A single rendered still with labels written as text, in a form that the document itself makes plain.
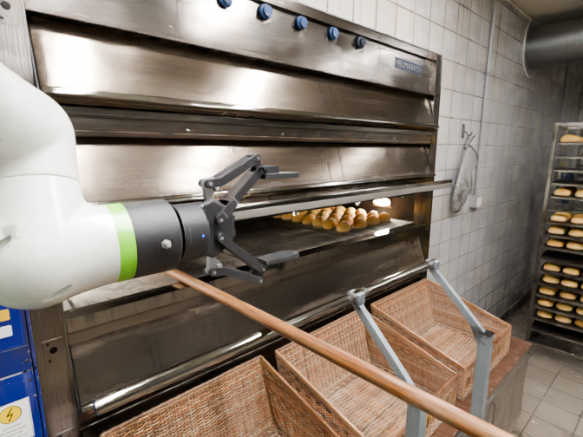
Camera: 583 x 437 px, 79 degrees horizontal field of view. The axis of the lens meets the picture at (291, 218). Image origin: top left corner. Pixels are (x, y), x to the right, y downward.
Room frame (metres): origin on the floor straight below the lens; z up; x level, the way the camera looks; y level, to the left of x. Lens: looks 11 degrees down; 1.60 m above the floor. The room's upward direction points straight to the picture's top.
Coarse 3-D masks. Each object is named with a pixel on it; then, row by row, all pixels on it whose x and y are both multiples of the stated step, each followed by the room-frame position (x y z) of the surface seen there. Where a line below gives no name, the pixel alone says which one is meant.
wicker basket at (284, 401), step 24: (264, 360) 1.17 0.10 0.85; (216, 384) 1.05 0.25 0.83; (240, 384) 1.11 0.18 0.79; (264, 384) 1.16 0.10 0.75; (288, 384) 1.08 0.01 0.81; (192, 408) 0.98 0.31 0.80; (216, 408) 1.03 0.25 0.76; (240, 408) 1.08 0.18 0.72; (264, 408) 1.13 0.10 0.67; (288, 408) 1.07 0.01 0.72; (312, 408) 1.00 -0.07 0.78; (120, 432) 0.85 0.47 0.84; (144, 432) 0.88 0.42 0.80; (192, 432) 0.96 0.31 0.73; (216, 432) 1.00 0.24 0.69; (240, 432) 1.05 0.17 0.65; (264, 432) 1.11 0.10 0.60; (288, 432) 1.07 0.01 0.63; (312, 432) 0.99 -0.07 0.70
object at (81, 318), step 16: (416, 224) 1.99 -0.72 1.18; (352, 240) 1.61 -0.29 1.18; (368, 240) 1.66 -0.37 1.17; (384, 240) 1.75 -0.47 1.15; (304, 256) 1.37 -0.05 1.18; (320, 256) 1.43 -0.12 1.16; (272, 272) 1.26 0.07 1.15; (160, 288) 1.03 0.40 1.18; (176, 288) 1.03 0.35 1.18; (192, 288) 1.05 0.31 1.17; (224, 288) 1.12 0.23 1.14; (96, 304) 0.91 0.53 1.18; (112, 304) 0.91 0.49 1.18; (128, 304) 0.92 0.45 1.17; (144, 304) 0.95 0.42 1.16; (160, 304) 0.98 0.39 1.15; (80, 320) 0.84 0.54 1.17; (96, 320) 0.87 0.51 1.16; (112, 320) 0.89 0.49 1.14
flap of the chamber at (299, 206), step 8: (448, 184) 1.87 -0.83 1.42; (376, 192) 1.45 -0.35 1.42; (384, 192) 1.48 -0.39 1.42; (392, 192) 1.52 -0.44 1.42; (400, 192) 1.56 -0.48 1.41; (408, 192) 1.60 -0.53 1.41; (320, 200) 1.23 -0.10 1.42; (328, 200) 1.25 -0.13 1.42; (336, 200) 1.28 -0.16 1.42; (344, 200) 1.31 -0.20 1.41; (352, 200) 1.34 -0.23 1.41; (360, 200) 1.37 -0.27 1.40; (264, 208) 1.06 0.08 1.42; (272, 208) 1.08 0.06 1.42; (280, 208) 1.10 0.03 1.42; (288, 208) 1.12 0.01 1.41; (296, 208) 1.14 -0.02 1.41; (304, 208) 1.17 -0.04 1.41; (312, 208) 1.19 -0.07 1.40; (240, 216) 1.00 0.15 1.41; (248, 216) 1.02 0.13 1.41; (256, 216) 1.03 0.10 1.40
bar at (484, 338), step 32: (384, 288) 1.10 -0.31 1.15; (448, 288) 1.28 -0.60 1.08; (288, 320) 0.83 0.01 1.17; (224, 352) 0.70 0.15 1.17; (384, 352) 0.93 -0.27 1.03; (480, 352) 1.17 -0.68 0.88; (128, 384) 0.58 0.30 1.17; (160, 384) 0.60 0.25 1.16; (480, 384) 1.16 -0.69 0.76; (416, 416) 0.83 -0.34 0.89; (480, 416) 1.15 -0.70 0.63
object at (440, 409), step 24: (216, 288) 0.96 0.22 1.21; (240, 312) 0.85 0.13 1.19; (264, 312) 0.81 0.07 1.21; (288, 336) 0.72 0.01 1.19; (312, 336) 0.69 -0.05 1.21; (336, 360) 0.63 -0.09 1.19; (360, 360) 0.61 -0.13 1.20; (384, 384) 0.55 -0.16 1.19; (408, 384) 0.54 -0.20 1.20; (432, 408) 0.49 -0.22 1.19; (456, 408) 0.48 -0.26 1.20; (480, 432) 0.45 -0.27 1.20; (504, 432) 0.44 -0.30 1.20
